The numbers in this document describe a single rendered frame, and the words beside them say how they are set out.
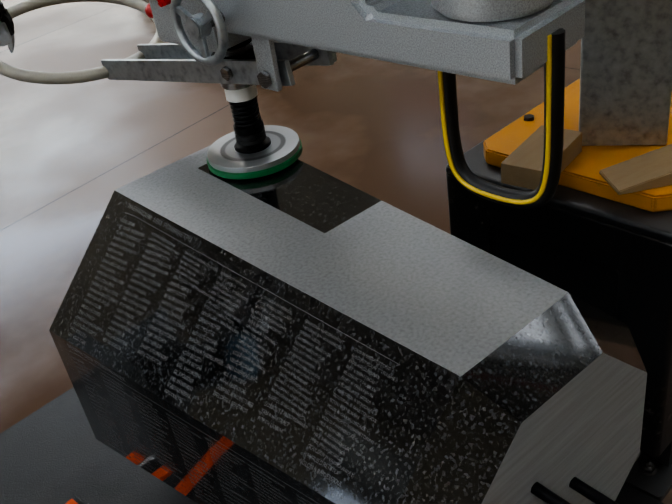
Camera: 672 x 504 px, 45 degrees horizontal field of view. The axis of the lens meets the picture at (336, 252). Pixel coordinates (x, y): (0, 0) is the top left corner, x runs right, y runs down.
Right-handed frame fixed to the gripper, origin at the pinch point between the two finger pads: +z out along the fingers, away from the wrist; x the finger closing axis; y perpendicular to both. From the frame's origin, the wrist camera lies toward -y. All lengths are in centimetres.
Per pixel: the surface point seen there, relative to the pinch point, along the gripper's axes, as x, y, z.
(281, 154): 91, 38, -3
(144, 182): 60, 45, 4
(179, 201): 72, 53, 1
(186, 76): 69, 32, -17
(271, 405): 106, 98, 4
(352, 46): 112, 59, -43
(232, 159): 80, 40, -2
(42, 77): 27.1, 24.4, -7.2
